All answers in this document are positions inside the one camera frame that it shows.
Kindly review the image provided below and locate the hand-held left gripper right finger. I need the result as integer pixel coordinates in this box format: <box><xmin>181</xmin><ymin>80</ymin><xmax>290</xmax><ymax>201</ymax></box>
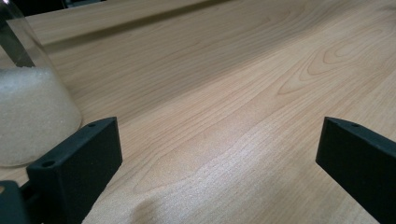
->
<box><xmin>315</xmin><ymin>116</ymin><xmax>396</xmax><ymax>224</ymax></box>

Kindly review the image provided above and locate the glass flask with white powder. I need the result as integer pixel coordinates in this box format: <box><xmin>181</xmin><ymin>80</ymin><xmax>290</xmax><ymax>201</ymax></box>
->
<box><xmin>0</xmin><ymin>0</ymin><xmax>84</xmax><ymax>169</ymax></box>

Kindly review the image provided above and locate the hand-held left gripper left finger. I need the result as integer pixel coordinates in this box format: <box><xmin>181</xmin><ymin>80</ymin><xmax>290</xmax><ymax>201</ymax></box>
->
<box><xmin>25</xmin><ymin>116</ymin><xmax>123</xmax><ymax>224</ymax></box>

